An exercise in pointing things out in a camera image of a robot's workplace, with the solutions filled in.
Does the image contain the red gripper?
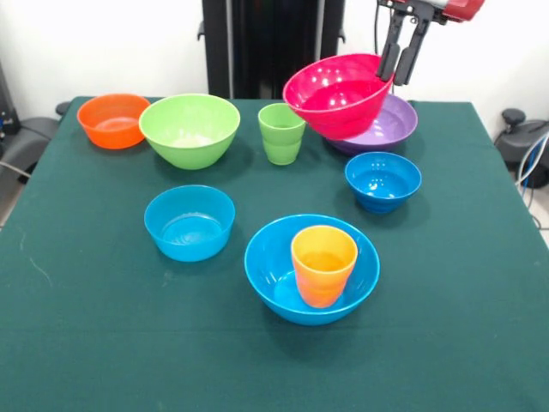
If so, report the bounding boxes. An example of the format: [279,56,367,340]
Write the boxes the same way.
[376,0,486,86]

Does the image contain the small pink bowl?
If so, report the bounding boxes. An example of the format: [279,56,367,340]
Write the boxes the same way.
[281,53,395,142]

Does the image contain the orange cup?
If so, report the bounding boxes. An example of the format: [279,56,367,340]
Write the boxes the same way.
[290,225,359,309]

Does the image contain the large light blue bowl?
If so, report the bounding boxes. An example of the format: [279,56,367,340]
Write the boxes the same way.
[243,213,381,326]

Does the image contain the large purple bowl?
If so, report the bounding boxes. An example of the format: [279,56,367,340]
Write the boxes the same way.
[325,94,419,156]

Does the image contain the small dark blue bowl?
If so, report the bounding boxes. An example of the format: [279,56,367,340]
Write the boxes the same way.
[344,151,423,215]

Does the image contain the green cup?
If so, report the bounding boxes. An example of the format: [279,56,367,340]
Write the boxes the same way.
[257,102,308,167]

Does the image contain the large green bowl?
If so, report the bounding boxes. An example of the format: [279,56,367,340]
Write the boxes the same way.
[138,93,242,171]

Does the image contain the small light blue bowl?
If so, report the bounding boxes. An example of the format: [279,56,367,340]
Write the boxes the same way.
[143,185,237,263]

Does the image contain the orange bowl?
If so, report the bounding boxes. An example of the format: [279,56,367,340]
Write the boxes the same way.
[76,93,152,150]

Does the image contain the dark green table cloth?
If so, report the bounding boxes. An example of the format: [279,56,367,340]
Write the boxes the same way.
[0,96,549,412]

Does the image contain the black cable with plug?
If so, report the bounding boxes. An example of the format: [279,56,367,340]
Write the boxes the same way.
[371,3,399,57]

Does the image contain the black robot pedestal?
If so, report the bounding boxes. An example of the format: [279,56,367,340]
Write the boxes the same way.
[196,0,347,100]

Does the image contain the black pedestal leg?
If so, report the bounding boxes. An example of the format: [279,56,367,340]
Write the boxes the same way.
[0,100,72,173]
[492,107,549,190]

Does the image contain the floor cable tangle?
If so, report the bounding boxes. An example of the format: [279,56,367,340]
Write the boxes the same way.
[516,130,549,228]

